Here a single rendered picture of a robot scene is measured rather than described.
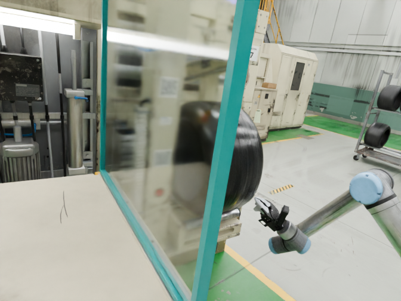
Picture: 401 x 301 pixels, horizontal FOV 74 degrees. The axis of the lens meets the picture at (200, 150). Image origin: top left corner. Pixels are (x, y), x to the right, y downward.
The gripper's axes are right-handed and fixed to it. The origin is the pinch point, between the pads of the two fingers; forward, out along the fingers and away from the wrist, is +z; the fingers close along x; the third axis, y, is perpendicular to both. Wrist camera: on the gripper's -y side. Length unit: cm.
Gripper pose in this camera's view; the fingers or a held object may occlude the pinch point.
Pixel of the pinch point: (257, 199)
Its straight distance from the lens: 133.1
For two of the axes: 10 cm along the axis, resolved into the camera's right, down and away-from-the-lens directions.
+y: -5.8, 4.9, 6.5
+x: 3.6, -5.6, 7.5
